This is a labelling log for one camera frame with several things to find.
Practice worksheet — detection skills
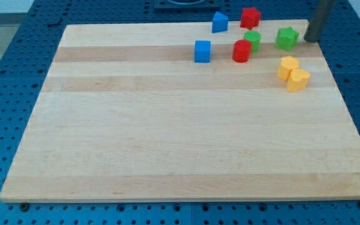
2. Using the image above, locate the blue triangle block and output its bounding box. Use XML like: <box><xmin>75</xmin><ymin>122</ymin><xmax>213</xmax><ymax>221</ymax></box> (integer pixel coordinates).
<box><xmin>211</xmin><ymin>11</ymin><xmax>229</xmax><ymax>33</ymax></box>

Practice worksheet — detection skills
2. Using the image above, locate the red cylinder block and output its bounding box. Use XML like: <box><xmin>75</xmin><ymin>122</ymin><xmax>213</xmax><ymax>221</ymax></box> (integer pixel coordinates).
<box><xmin>232</xmin><ymin>39</ymin><xmax>252</xmax><ymax>63</ymax></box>

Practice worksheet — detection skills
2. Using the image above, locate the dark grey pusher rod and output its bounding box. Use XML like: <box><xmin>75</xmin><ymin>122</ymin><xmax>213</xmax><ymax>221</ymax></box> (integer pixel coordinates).
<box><xmin>304</xmin><ymin>0</ymin><xmax>336</xmax><ymax>43</ymax></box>

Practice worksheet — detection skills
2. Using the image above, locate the blue cube block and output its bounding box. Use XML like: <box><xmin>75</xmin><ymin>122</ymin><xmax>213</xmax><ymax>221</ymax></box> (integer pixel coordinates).
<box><xmin>194</xmin><ymin>40</ymin><xmax>211</xmax><ymax>63</ymax></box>

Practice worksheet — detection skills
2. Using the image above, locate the red star block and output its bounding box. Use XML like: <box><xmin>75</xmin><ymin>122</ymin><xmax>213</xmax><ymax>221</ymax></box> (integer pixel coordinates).
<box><xmin>240</xmin><ymin>7</ymin><xmax>261</xmax><ymax>30</ymax></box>

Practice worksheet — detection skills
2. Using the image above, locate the yellow heart block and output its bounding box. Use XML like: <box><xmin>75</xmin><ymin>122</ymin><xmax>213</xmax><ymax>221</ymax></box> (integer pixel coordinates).
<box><xmin>286</xmin><ymin>68</ymin><xmax>311</xmax><ymax>93</ymax></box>

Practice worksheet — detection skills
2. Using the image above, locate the green cylinder block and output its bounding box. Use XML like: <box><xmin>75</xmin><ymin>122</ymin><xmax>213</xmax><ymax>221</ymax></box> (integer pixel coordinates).
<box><xmin>244</xmin><ymin>31</ymin><xmax>261</xmax><ymax>53</ymax></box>

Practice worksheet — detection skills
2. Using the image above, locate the wooden board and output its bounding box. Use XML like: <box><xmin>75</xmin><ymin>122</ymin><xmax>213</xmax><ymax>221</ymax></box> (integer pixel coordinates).
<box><xmin>0</xmin><ymin>19</ymin><xmax>360</xmax><ymax>203</ymax></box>

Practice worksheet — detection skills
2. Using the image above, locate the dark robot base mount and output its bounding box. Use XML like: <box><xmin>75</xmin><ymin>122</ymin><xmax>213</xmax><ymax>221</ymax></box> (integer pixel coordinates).
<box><xmin>154</xmin><ymin>0</ymin><xmax>222</xmax><ymax>11</ymax></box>

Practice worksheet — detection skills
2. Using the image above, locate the yellow hexagon block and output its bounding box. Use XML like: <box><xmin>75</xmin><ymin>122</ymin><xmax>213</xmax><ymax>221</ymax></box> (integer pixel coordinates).
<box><xmin>277</xmin><ymin>56</ymin><xmax>299</xmax><ymax>81</ymax></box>

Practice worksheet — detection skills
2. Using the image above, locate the green star block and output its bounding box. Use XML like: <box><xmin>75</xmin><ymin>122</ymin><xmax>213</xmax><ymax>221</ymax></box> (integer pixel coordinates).
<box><xmin>275</xmin><ymin>27</ymin><xmax>299</xmax><ymax>51</ymax></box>

